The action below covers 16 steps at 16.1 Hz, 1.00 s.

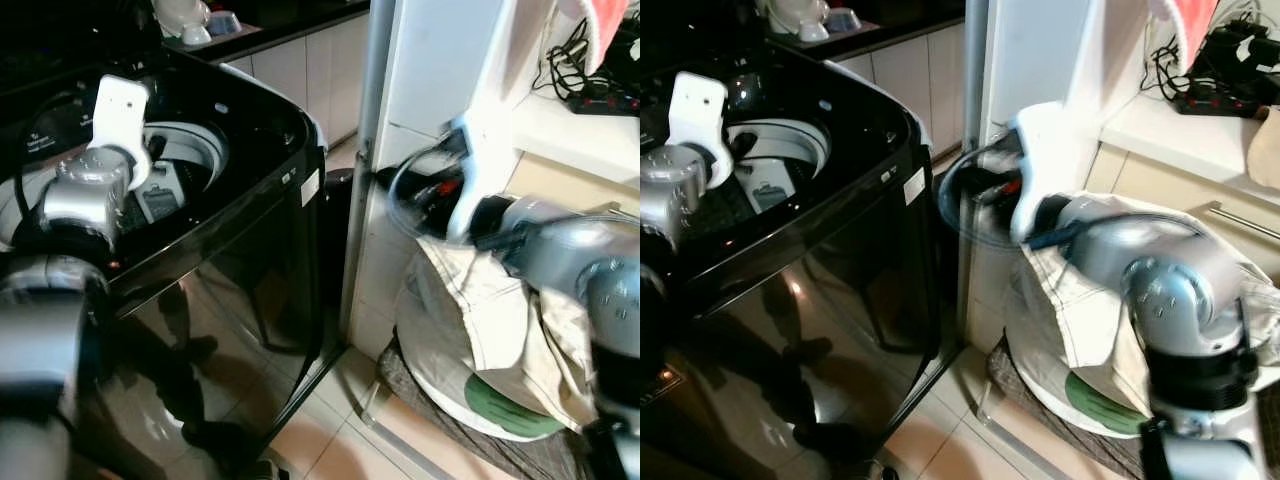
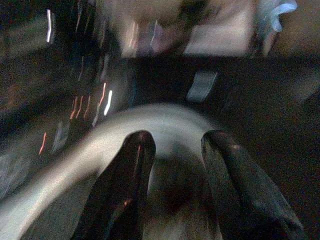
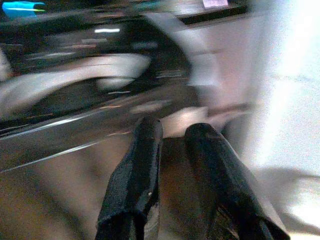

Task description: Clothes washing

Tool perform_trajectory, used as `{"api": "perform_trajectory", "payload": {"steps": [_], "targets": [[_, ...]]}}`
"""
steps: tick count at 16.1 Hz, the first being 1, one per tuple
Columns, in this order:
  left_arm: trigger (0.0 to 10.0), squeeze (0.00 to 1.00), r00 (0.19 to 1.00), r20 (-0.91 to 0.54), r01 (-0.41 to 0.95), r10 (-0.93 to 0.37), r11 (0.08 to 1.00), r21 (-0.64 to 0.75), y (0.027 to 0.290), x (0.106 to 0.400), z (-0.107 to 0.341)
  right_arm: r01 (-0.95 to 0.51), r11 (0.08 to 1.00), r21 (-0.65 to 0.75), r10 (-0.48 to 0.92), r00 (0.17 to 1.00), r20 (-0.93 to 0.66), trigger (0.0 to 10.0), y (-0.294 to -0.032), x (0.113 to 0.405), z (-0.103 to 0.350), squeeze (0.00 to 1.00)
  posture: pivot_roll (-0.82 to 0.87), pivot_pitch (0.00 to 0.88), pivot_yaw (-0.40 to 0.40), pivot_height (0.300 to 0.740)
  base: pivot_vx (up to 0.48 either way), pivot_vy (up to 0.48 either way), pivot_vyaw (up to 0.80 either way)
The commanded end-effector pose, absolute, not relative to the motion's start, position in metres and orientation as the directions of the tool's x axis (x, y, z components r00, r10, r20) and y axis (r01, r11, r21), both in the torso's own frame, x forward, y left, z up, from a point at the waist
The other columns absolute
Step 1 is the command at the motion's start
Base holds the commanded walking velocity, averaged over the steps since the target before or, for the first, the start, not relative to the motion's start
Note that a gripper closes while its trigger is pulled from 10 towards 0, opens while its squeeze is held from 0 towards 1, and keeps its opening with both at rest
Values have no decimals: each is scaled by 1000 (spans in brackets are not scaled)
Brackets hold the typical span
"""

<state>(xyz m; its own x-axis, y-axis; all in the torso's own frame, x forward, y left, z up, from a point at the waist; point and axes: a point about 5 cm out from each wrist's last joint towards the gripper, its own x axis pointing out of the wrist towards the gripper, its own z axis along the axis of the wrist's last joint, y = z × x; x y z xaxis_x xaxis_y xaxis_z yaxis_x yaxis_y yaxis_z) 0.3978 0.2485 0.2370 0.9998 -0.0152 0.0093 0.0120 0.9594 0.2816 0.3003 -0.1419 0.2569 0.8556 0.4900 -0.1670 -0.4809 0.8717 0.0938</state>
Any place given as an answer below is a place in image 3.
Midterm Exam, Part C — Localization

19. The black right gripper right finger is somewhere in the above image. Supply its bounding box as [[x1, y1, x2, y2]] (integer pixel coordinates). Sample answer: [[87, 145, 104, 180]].
[[184, 122, 291, 240]]

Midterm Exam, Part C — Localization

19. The white washing machine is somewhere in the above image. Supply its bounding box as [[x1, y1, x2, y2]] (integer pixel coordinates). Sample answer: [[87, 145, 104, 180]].
[[144, 0, 320, 236]]

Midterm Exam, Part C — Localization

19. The blue plastic item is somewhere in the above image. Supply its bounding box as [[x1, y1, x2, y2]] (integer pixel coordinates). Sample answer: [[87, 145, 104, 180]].
[[1, 1, 46, 20]]

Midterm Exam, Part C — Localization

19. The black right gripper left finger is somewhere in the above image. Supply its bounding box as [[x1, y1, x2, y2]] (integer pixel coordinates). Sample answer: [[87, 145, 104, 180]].
[[95, 116, 164, 240]]

